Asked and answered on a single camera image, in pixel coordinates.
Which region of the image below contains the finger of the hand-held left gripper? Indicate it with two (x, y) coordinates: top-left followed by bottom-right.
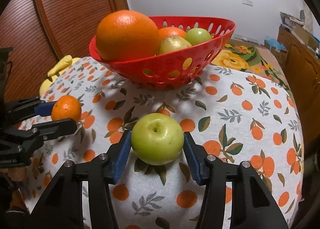
(24, 118), (77, 144)
(5, 97), (58, 124)

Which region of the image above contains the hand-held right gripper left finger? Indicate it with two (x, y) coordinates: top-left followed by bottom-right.
(30, 131), (132, 229)

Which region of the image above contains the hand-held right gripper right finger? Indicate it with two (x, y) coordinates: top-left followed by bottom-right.
(183, 131), (289, 229)

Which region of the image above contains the mandarin orange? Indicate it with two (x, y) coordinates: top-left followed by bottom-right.
(51, 95), (82, 124)

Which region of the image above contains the green apple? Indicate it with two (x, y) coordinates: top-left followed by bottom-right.
(185, 28), (212, 46)
(131, 113), (185, 166)

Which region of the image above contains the red perforated plastic basket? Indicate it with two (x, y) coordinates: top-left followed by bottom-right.
(89, 16), (236, 90)

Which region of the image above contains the large orange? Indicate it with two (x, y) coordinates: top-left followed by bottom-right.
(96, 10), (160, 61)

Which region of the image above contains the yellow-green pear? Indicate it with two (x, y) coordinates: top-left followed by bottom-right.
(157, 36), (192, 56)

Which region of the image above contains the yellow plush toy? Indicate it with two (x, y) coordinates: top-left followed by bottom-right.
(39, 55), (82, 94)

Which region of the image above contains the orange-print white tablecloth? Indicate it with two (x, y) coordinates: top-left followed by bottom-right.
(19, 56), (304, 229)

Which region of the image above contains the wooden louvred door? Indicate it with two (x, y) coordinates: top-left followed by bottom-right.
(0, 0), (129, 102)

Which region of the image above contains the floral blanket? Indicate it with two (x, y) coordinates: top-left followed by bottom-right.
(210, 39), (290, 89)

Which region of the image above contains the medium orange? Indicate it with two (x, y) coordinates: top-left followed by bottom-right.
(158, 27), (187, 40)

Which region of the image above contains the box with blue bag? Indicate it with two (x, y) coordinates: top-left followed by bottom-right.
(264, 36), (288, 67)

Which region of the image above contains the wooden sideboard cabinet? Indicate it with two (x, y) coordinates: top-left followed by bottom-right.
(277, 26), (320, 144)

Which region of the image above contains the cardboard box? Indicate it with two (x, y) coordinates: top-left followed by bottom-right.
(291, 27), (319, 45)

